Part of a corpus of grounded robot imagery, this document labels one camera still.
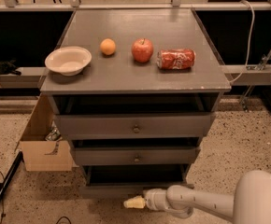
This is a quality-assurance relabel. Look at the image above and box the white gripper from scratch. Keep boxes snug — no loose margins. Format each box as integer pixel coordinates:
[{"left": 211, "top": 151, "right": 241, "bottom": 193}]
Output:
[{"left": 123, "top": 189, "right": 168, "bottom": 211}]

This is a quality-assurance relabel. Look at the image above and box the orange fruit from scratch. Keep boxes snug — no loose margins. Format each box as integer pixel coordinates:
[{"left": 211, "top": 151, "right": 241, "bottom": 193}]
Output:
[{"left": 100, "top": 38, "right": 116, "bottom": 56}]

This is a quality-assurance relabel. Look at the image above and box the black bag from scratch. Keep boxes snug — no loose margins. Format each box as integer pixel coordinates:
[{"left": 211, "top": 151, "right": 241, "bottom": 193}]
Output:
[{"left": 0, "top": 60, "right": 21, "bottom": 76}]

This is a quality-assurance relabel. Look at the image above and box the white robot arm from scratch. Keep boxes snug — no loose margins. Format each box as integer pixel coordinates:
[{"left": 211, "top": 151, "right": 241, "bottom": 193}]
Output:
[{"left": 123, "top": 170, "right": 271, "bottom": 224}]

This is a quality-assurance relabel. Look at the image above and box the grey middle drawer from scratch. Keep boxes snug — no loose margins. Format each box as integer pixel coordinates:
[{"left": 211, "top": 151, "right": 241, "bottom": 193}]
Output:
[{"left": 71, "top": 147, "right": 200, "bottom": 166}]

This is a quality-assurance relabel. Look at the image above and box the grey bottom drawer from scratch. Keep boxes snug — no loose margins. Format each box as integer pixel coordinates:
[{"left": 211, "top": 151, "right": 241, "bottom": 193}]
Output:
[{"left": 79, "top": 164, "right": 193, "bottom": 199}]

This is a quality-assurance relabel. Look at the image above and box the grey wooden drawer cabinet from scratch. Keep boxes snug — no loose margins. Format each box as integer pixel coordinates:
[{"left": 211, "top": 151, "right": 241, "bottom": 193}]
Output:
[{"left": 39, "top": 8, "right": 233, "bottom": 173}]

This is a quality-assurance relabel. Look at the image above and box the white bowl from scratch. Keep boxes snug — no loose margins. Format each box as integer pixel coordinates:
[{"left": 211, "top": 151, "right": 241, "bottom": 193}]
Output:
[{"left": 45, "top": 46, "right": 92, "bottom": 76}]

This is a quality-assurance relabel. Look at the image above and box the red apple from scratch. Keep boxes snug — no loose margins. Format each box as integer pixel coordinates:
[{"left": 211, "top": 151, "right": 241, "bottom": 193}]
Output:
[{"left": 131, "top": 38, "right": 154, "bottom": 63}]

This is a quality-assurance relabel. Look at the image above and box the black pole on floor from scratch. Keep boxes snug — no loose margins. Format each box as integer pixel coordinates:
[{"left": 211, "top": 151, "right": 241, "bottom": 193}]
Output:
[{"left": 0, "top": 150, "right": 24, "bottom": 223}]

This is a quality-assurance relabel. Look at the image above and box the crushed red soda can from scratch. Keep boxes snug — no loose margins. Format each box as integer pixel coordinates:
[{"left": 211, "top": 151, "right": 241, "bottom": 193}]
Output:
[{"left": 157, "top": 49, "right": 196, "bottom": 70}]

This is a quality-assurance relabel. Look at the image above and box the grey drawer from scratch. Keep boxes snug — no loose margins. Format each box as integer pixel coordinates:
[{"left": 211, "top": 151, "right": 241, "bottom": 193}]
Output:
[
  {"left": 71, "top": 147, "right": 200, "bottom": 166},
  {"left": 54, "top": 112, "right": 215, "bottom": 140},
  {"left": 79, "top": 164, "right": 193, "bottom": 199}
]

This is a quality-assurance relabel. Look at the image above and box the cardboard box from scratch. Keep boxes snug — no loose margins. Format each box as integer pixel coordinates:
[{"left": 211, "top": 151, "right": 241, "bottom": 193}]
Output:
[{"left": 19, "top": 95, "right": 73, "bottom": 172}]

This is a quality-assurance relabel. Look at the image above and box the grey top drawer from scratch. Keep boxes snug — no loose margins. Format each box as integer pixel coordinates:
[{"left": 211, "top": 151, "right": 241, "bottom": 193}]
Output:
[{"left": 54, "top": 112, "right": 215, "bottom": 140}]

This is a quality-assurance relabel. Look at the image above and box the white cable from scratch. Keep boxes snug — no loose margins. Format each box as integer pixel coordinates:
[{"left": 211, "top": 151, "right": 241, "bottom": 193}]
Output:
[{"left": 227, "top": 0, "right": 256, "bottom": 86}]

